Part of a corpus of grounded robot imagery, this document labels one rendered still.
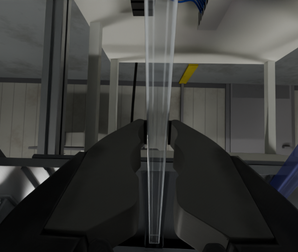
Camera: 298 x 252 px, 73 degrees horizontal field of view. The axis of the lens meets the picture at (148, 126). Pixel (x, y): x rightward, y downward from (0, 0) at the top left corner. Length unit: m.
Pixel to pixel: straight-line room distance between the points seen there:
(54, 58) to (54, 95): 0.08
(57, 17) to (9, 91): 3.64
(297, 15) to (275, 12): 0.06
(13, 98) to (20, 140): 0.71
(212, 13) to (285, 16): 0.23
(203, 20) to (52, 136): 0.44
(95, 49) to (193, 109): 2.93
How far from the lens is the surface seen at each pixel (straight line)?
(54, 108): 0.47
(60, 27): 0.52
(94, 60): 0.62
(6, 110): 4.10
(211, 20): 0.56
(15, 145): 3.99
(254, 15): 0.67
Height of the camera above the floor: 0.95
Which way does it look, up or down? 4 degrees down
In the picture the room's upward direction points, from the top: 178 degrees counter-clockwise
